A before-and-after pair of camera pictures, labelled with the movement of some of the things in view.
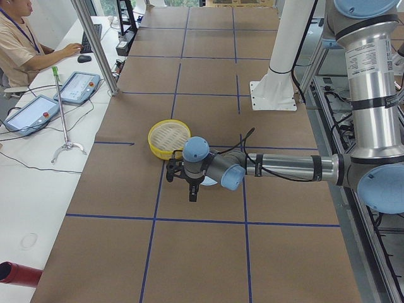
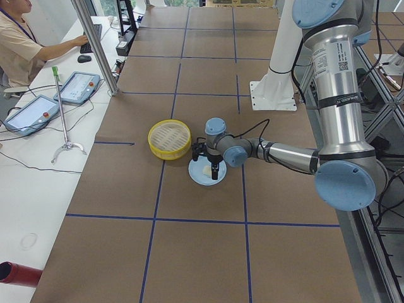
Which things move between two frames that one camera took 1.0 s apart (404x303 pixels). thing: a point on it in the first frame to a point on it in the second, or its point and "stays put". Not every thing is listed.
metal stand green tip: [68, 144] stays put
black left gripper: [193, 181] to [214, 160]
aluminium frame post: [97, 45] stays put
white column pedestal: [275, 91] stays put
